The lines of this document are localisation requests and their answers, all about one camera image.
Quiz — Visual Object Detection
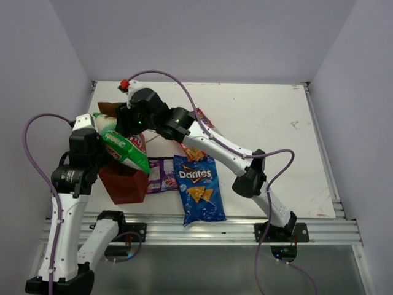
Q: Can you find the green Chuba cassava chips bag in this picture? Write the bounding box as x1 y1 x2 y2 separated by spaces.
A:
93 112 150 175

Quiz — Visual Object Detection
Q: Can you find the red brown paper bag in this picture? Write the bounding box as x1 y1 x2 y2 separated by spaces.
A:
98 102 149 205

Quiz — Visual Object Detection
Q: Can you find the red snack bag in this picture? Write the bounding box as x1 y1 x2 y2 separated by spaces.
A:
179 107 217 163

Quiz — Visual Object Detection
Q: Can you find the purple snack packet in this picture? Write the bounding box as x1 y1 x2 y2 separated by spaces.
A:
147 157 178 194

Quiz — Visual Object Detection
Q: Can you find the blue Doritos chips bag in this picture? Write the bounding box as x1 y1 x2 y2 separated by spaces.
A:
173 155 226 226

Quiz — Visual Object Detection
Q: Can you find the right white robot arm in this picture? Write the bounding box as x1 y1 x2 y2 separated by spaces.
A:
115 85 297 241

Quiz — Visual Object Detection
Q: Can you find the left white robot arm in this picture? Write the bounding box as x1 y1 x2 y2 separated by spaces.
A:
25 128 128 294

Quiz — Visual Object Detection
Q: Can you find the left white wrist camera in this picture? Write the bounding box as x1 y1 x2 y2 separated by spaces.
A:
72 113 96 132

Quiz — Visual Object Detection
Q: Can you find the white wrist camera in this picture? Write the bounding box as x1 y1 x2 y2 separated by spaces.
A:
118 79 143 101
72 113 96 132

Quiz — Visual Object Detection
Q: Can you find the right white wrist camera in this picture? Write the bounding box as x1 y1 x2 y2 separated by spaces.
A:
118 79 143 101

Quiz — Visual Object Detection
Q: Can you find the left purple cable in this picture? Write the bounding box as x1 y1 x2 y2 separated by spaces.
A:
25 114 77 295

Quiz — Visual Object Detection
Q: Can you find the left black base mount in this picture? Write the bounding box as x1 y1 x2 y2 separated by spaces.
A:
116 222 147 244

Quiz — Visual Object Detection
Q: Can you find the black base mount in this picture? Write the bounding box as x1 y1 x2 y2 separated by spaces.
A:
116 222 147 244
254 222 310 243

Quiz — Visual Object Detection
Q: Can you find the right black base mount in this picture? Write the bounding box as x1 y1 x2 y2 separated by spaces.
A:
254 222 310 243

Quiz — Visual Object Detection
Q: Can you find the aluminium frame rail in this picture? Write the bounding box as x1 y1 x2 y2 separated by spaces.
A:
39 211 363 246

